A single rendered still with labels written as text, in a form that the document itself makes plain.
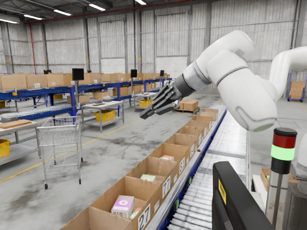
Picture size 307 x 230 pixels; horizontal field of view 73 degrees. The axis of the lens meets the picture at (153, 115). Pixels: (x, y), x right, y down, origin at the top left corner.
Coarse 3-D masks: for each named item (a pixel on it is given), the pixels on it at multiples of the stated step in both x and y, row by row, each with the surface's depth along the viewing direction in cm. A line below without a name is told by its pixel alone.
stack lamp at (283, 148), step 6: (276, 138) 52; (282, 138) 51; (288, 138) 50; (294, 138) 50; (276, 144) 52; (282, 144) 51; (288, 144) 50; (294, 144) 51; (276, 150) 52; (282, 150) 51; (288, 150) 51; (294, 150) 51; (276, 156) 52; (282, 156) 51; (288, 156) 51
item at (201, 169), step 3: (198, 168) 222; (201, 168) 220; (204, 168) 219; (207, 168) 218; (210, 168) 217; (198, 171) 222; (201, 171) 221; (204, 171) 220; (207, 171) 218; (210, 171) 217; (210, 174) 218; (240, 174) 205; (243, 174) 204; (240, 177) 205; (243, 177) 204; (243, 180) 205
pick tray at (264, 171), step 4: (264, 168) 208; (268, 168) 208; (260, 172) 210; (264, 172) 209; (268, 172) 208; (260, 176) 209; (264, 176) 194; (264, 180) 194; (292, 180) 203; (296, 180) 202; (264, 184) 193
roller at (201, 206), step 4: (184, 200) 173; (188, 200) 172; (188, 204) 170; (192, 204) 169; (196, 204) 168; (200, 204) 167; (204, 204) 167; (200, 208) 166; (204, 208) 165; (208, 208) 164
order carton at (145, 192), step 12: (120, 180) 148; (132, 180) 151; (144, 180) 147; (108, 192) 136; (120, 192) 149; (132, 192) 153; (144, 192) 148; (156, 192) 135; (96, 204) 125; (108, 204) 137; (144, 204) 120; (132, 228) 108; (144, 228) 122
